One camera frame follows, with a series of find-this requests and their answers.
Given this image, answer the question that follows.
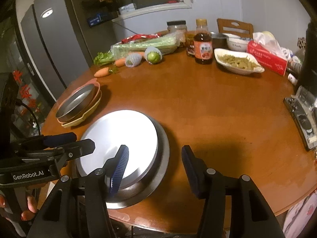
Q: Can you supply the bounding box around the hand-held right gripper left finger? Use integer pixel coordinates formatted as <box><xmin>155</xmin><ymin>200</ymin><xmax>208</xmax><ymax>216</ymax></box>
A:
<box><xmin>26</xmin><ymin>144</ymin><xmax>130</xmax><ymax>238</ymax></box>

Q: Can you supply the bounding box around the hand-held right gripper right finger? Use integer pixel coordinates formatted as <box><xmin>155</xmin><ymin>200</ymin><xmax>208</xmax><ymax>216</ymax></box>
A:
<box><xmin>181</xmin><ymin>144</ymin><xmax>286</xmax><ymax>238</ymax></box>

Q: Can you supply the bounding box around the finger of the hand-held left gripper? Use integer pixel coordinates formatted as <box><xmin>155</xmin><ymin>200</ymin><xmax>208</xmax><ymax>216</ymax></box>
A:
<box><xmin>62</xmin><ymin>138</ymin><xmax>96</xmax><ymax>165</ymax></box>
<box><xmin>42</xmin><ymin>132</ymin><xmax>77</xmax><ymax>148</ymax></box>

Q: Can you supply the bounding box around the cream plastic plate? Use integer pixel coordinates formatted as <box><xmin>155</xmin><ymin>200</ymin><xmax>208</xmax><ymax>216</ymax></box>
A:
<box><xmin>61</xmin><ymin>92</ymin><xmax>102</xmax><ymax>129</ymax></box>

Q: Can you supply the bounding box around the large steel bowl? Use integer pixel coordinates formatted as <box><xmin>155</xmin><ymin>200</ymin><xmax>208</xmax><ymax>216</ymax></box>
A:
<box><xmin>74</xmin><ymin>114</ymin><xmax>170</xmax><ymax>209</ymax></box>

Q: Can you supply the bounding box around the round steel plate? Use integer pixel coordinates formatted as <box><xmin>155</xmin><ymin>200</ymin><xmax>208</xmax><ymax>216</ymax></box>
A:
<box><xmin>55</xmin><ymin>84</ymin><xmax>96</xmax><ymax>120</ymax></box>

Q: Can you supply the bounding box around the pink plastic plate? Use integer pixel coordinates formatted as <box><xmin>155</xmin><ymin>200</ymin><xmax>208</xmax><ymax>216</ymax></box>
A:
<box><xmin>56</xmin><ymin>78</ymin><xmax>101</xmax><ymax>124</ymax></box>

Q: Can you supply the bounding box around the person's left hand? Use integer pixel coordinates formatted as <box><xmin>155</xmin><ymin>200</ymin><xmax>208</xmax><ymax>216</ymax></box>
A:
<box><xmin>21</xmin><ymin>195</ymin><xmax>38</xmax><ymax>222</ymax></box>

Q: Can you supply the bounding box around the glass door cabinet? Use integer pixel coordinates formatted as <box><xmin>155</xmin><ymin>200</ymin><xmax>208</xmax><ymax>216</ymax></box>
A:
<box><xmin>0</xmin><ymin>17</ymin><xmax>57</xmax><ymax>139</ymax></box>

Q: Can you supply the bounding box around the large carrot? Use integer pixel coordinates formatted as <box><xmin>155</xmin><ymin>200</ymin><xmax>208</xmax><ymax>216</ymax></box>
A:
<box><xmin>94</xmin><ymin>67</ymin><xmax>110</xmax><ymax>77</ymax></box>

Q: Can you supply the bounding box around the grey refrigerator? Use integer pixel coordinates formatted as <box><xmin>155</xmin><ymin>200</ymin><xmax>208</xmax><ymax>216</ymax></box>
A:
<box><xmin>15</xmin><ymin>0</ymin><xmax>93</xmax><ymax>100</ymax></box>

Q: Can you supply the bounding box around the green fruit in foam net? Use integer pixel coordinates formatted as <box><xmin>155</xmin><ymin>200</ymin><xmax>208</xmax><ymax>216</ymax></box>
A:
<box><xmin>145</xmin><ymin>46</ymin><xmax>163</xmax><ymax>65</ymax></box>
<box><xmin>124</xmin><ymin>54</ymin><xmax>144</xmax><ymax>68</ymax></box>

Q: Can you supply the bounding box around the pink quilted clothing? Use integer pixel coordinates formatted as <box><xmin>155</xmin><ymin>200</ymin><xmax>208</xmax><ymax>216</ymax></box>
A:
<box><xmin>282</xmin><ymin>193</ymin><xmax>317</xmax><ymax>238</ymax></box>

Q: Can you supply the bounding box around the white dish of pickled vegetables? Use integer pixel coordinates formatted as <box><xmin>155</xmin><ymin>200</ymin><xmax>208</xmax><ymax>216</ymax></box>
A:
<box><xmin>214</xmin><ymin>48</ymin><xmax>265</xmax><ymax>75</ymax></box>

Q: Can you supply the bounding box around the red snack packet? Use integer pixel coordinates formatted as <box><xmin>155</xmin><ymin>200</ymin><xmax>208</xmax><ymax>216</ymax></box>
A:
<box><xmin>120</xmin><ymin>33</ymin><xmax>164</xmax><ymax>44</ymax></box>

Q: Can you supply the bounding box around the celery bunch in plastic bag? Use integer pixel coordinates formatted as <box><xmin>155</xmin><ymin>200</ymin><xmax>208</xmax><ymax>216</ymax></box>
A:
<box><xmin>93</xmin><ymin>32</ymin><xmax>182</xmax><ymax>65</ymax></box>

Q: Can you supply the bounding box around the brown sauce bottle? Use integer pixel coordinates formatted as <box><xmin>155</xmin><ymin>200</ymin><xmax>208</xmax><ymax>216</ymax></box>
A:
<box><xmin>193</xmin><ymin>18</ymin><xmax>213</xmax><ymax>65</ymax></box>

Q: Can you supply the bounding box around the blue box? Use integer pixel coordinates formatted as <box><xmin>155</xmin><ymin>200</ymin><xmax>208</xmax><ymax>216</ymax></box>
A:
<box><xmin>87</xmin><ymin>13</ymin><xmax>112</xmax><ymax>28</ymax></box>

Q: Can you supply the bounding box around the chili sauce jar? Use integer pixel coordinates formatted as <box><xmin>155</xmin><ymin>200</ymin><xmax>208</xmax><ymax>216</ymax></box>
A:
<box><xmin>185</xmin><ymin>32</ymin><xmax>196</xmax><ymax>57</ymax></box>

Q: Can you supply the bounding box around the small steel cup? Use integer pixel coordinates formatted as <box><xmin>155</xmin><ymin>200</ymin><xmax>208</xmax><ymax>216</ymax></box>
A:
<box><xmin>210</xmin><ymin>32</ymin><xmax>229</xmax><ymax>49</ymax></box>

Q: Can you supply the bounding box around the clear glass cup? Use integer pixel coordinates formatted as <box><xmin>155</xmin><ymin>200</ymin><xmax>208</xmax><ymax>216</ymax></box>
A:
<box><xmin>296</xmin><ymin>85</ymin><xmax>317</xmax><ymax>108</ymax></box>

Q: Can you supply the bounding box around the red tissue box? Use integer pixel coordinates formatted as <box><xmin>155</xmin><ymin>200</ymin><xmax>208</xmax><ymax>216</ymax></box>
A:
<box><xmin>246</xmin><ymin>41</ymin><xmax>288</xmax><ymax>76</ymax></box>

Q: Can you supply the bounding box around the white box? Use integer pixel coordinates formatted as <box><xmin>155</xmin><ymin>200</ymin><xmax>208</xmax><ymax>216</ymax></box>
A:
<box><xmin>118</xmin><ymin>3</ymin><xmax>137</xmax><ymax>14</ymax></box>

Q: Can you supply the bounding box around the glass jar with dark lid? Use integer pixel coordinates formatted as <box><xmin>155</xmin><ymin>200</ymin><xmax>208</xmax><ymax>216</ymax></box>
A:
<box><xmin>167</xmin><ymin>20</ymin><xmax>187</xmax><ymax>47</ymax></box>

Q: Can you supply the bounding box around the wooden chair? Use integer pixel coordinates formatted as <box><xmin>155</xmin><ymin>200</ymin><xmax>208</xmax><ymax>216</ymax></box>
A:
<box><xmin>217</xmin><ymin>18</ymin><xmax>254</xmax><ymax>40</ymax></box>

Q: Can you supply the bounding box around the white plastic bag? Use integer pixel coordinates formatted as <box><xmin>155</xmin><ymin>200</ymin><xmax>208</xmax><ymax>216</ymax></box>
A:
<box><xmin>253</xmin><ymin>31</ymin><xmax>291</xmax><ymax>60</ymax></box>

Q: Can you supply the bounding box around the black thermos bottle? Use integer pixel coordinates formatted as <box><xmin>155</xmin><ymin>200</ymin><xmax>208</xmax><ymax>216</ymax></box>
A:
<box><xmin>296</xmin><ymin>22</ymin><xmax>317</xmax><ymax>91</ymax></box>

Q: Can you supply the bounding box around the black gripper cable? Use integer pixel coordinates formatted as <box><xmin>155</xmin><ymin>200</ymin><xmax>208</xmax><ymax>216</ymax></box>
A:
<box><xmin>16</xmin><ymin>99</ymin><xmax>41</xmax><ymax>137</ymax></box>

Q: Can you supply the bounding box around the thin wall cable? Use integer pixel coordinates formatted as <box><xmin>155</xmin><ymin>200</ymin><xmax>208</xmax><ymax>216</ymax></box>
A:
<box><xmin>113</xmin><ymin>21</ymin><xmax>139</xmax><ymax>34</ymax></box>

